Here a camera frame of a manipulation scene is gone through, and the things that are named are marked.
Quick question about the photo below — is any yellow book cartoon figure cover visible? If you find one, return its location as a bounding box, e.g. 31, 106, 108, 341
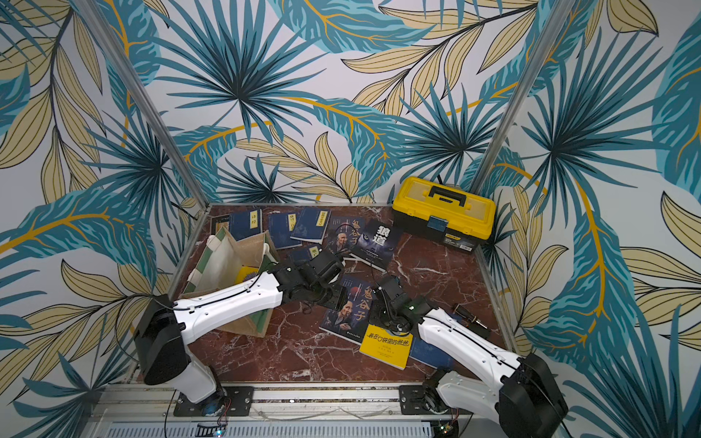
360, 325, 414, 370

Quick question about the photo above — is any dark book old man front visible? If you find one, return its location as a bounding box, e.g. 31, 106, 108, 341
319, 277, 374, 345

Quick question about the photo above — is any dark book old man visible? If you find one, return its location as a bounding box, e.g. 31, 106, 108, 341
319, 277, 374, 345
322, 216, 365, 259

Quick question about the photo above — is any green beige canvas bag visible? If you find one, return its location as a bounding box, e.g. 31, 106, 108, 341
175, 229, 283, 345

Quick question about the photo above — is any yellow book purple hedgehog cover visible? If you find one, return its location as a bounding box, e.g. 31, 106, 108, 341
234, 266, 259, 285

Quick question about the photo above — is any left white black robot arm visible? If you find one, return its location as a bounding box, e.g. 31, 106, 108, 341
134, 251, 348, 411

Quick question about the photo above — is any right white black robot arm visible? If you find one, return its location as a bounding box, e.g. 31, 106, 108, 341
370, 277, 569, 437

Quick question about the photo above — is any blue book centre table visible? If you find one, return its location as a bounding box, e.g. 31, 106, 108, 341
287, 244, 322, 266

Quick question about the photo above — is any blue book back middle right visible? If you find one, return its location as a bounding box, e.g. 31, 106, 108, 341
290, 207, 332, 244

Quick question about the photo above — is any blue book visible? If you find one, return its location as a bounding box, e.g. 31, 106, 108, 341
410, 335, 456, 370
228, 209, 262, 241
290, 207, 332, 244
268, 213, 302, 250

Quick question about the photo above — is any blue book front right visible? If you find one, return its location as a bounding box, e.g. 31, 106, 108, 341
410, 335, 456, 370

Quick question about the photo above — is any dark book old man back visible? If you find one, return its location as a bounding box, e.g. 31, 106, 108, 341
322, 216, 365, 259

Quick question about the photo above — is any blue book back middle left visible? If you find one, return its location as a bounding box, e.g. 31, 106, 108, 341
268, 213, 302, 250

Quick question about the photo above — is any black wolf cover book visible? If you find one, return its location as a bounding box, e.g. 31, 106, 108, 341
350, 219, 403, 272

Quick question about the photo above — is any brown cover book back left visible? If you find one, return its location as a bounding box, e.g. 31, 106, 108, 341
210, 215, 230, 235

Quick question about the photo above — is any yellow black toolbox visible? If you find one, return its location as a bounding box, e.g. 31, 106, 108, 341
392, 177, 496, 253

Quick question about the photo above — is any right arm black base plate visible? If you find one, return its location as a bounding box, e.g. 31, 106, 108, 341
399, 385, 470, 415

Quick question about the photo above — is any front aluminium rail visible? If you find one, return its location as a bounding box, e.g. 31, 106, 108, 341
82, 381, 504, 437

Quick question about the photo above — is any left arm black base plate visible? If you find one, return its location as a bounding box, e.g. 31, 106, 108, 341
173, 386, 255, 418

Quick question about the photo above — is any left metal frame post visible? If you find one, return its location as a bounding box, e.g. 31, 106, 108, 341
75, 0, 210, 210

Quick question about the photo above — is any metal frame post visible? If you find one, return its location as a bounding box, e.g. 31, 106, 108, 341
469, 0, 575, 195
75, 0, 210, 210

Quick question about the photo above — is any right metal frame post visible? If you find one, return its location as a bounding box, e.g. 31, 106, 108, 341
469, 0, 575, 195

